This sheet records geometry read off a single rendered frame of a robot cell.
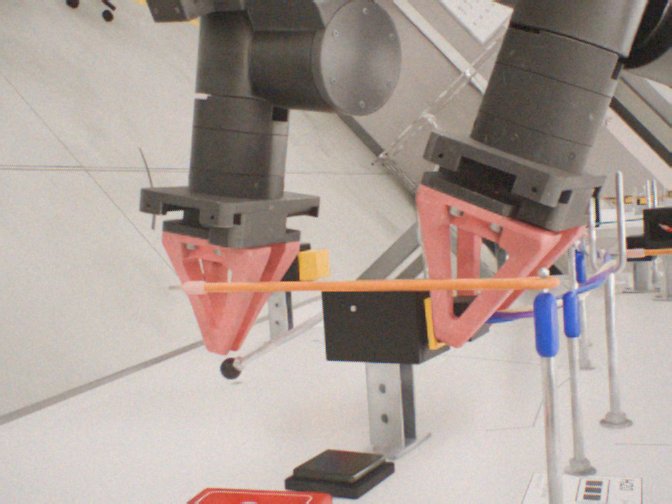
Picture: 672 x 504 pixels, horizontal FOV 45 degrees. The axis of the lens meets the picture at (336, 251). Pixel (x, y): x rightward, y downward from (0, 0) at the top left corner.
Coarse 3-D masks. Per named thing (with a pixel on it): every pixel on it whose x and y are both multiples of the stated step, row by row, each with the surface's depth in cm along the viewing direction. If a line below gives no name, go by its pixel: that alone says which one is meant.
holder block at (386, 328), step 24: (336, 312) 43; (360, 312) 42; (384, 312) 41; (408, 312) 41; (336, 336) 43; (360, 336) 42; (384, 336) 42; (408, 336) 41; (336, 360) 43; (360, 360) 42; (384, 360) 42; (408, 360) 41
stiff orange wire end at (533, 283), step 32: (192, 288) 35; (224, 288) 34; (256, 288) 33; (288, 288) 32; (320, 288) 31; (352, 288) 31; (384, 288) 30; (416, 288) 29; (448, 288) 29; (480, 288) 28; (512, 288) 27; (544, 288) 26
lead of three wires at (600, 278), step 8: (608, 264) 44; (600, 272) 43; (608, 272) 43; (592, 280) 42; (600, 280) 43; (576, 288) 41; (584, 288) 41; (592, 288) 42; (560, 296) 41; (584, 296) 41; (560, 304) 40; (496, 312) 41; (504, 312) 40; (512, 312) 40; (520, 312) 40; (528, 312) 40; (488, 320) 41; (496, 320) 41; (504, 320) 41; (512, 320) 41
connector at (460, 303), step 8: (456, 296) 43; (464, 296) 43; (472, 296) 42; (424, 304) 41; (456, 304) 40; (464, 304) 40; (424, 312) 41; (456, 312) 40; (424, 320) 41; (424, 328) 41; (480, 328) 41; (488, 328) 43; (424, 336) 41; (472, 336) 40; (480, 336) 41
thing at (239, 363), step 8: (320, 312) 46; (312, 320) 46; (320, 320) 46; (296, 328) 47; (304, 328) 46; (280, 336) 47; (288, 336) 47; (264, 344) 48; (272, 344) 47; (280, 344) 47; (256, 352) 48; (264, 352) 48; (240, 360) 49; (248, 360) 48; (240, 368) 49
